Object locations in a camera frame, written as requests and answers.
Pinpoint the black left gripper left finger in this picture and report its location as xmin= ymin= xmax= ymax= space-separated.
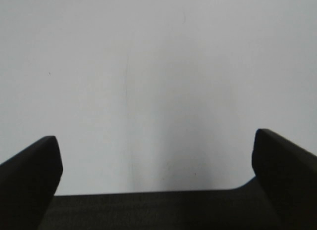
xmin=0 ymin=136 xmax=63 ymax=230

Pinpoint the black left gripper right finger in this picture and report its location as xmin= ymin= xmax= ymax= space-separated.
xmin=252 ymin=129 xmax=317 ymax=230

